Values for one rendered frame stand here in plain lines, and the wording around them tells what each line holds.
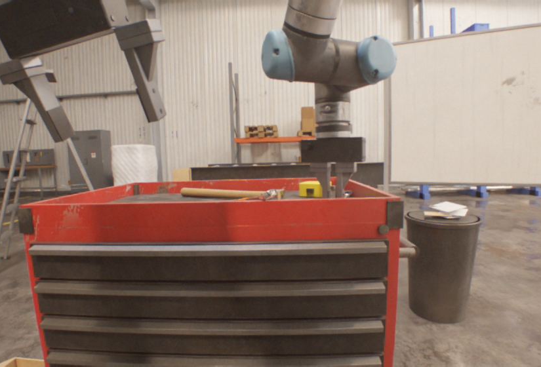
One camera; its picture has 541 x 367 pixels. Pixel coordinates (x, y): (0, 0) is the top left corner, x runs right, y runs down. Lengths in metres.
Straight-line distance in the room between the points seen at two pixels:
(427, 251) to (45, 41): 1.86
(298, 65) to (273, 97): 8.19
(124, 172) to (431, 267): 6.40
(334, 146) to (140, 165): 6.60
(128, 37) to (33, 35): 0.10
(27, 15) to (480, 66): 2.77
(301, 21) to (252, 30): 8.77
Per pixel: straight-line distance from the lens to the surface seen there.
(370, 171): 3.77
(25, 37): 0.41
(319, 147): 0.62
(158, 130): 9.04
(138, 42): 0.35
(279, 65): 0.46
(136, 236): 0.59
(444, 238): 1.87
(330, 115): 0.60
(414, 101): 2.76
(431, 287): 2.00
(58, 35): 0.38
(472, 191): 7.70
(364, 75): 0.52
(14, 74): 0.44
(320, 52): 0.48
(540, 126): 2.89
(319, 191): 0.80
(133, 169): 7.12
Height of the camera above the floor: 1.03
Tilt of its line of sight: 6 degrees down
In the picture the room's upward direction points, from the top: 2 degrees counter-clockwise
